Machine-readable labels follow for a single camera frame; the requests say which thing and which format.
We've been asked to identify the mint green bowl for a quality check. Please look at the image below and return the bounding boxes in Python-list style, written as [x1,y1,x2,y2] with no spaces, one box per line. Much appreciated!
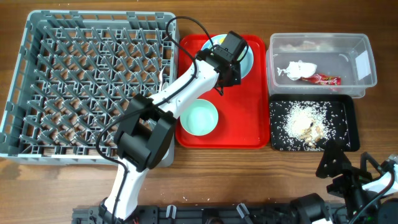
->
[180,99,219,136]

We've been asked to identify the black waste tray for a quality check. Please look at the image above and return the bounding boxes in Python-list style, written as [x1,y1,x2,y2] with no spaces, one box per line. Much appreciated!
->
[269,94,360,152]

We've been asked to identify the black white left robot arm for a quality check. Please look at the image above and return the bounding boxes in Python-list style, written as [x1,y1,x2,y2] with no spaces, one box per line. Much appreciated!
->
[99,31,248,223]

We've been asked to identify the metal fork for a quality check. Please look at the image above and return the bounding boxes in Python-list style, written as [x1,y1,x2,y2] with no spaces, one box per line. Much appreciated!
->
[158,67,165,91]

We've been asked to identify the grey dishwasher rack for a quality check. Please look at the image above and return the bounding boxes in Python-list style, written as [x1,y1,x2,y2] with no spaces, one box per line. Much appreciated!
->
[1,10,180,166]

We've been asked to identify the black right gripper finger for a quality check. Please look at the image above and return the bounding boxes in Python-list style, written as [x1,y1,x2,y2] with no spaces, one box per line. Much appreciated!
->
[360,152,386,180]
[315,141,352,179]

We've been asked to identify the rice and food scraps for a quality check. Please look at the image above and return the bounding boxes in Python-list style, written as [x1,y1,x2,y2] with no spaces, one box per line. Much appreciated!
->
[270,101,351,151]

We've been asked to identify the red snack wrapper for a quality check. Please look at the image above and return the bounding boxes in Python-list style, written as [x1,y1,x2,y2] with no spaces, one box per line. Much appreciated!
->
[300,73,341,86]

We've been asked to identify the red plastic tray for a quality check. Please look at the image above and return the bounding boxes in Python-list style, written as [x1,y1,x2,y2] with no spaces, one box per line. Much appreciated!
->
[175,35,270,149]

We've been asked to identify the clear plastic bin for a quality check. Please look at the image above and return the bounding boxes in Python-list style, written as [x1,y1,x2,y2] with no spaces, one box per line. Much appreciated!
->
[266,33,377,98]

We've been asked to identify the white plastic spoon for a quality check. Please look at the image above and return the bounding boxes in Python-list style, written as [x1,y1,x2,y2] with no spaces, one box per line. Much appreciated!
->
[162,82,169,90]

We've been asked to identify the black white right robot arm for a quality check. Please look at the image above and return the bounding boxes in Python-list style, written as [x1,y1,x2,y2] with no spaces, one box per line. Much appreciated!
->
[289,141,397,223]

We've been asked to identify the light blue plate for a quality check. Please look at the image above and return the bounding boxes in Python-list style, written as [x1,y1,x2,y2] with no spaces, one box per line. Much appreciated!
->
[201,34,254,79]

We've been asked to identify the yellow plastic cup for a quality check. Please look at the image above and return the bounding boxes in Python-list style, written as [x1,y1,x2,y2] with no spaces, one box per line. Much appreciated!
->
[218,37,224,45]

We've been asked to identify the white napkin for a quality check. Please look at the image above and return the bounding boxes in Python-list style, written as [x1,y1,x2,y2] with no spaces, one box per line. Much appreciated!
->
[277,60,317,80]

